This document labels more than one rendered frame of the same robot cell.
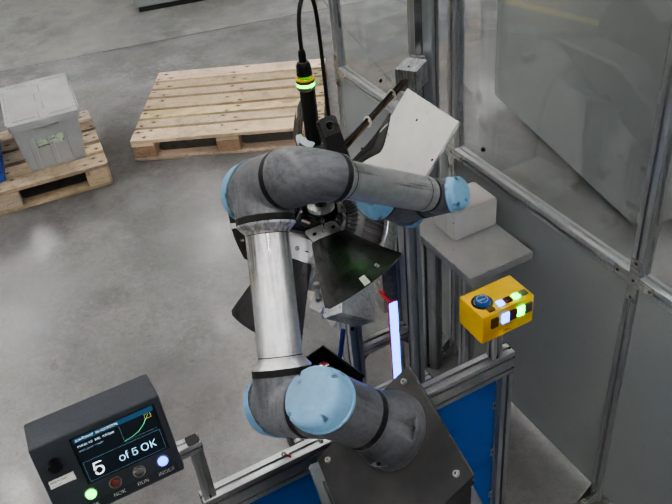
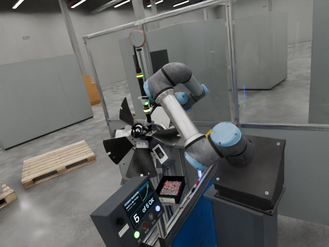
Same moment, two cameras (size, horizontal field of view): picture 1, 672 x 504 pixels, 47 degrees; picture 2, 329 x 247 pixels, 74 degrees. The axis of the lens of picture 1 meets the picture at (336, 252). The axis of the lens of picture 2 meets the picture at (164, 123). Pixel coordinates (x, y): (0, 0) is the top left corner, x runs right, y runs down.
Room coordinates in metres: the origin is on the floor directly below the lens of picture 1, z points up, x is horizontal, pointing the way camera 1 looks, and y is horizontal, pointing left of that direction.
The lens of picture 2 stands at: (0.31, 0.72, 1.77)
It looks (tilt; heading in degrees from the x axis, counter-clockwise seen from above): 19 degrees down; 329
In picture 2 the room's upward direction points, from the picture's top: 11 degrees counter-clockwise
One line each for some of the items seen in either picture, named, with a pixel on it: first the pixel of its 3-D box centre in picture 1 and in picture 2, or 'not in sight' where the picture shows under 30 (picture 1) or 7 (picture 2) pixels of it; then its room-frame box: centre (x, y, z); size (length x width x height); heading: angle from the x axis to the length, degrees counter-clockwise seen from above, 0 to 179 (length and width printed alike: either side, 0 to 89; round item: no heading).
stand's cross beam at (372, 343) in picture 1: (382, 339); not in sight; (1.89, -0.12, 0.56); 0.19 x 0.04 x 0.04; 114
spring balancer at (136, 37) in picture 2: not in sight; (137, 38); (2.30, -0.34, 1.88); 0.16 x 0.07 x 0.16; 59
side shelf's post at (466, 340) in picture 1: (466, 336); (185, 176); (2.01, -0.43, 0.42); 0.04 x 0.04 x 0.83; 24
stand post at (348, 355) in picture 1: (354, 374); (161, 199); (1.85, -0.02, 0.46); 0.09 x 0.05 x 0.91; 24
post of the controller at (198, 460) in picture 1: (200, 467); (159, 219); (1.14, 0.36, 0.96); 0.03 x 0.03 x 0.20; 24
